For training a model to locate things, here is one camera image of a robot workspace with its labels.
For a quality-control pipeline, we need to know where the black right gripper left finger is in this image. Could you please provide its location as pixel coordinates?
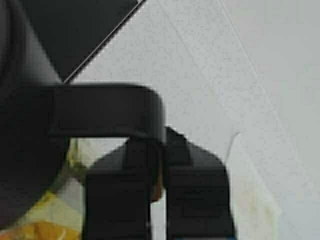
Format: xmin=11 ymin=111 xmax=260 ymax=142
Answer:
xmin=83 ymin=138 xmax=160 ymax=240

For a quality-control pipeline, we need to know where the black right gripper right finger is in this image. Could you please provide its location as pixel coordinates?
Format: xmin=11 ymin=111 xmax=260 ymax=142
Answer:
xmin=163 ymin=127 xmax=236 ymax=240

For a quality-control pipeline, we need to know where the stainless steel electric stove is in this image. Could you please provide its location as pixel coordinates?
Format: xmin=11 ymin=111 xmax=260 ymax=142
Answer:
xmin=20 ymin=0 xmax=145 ymax=83

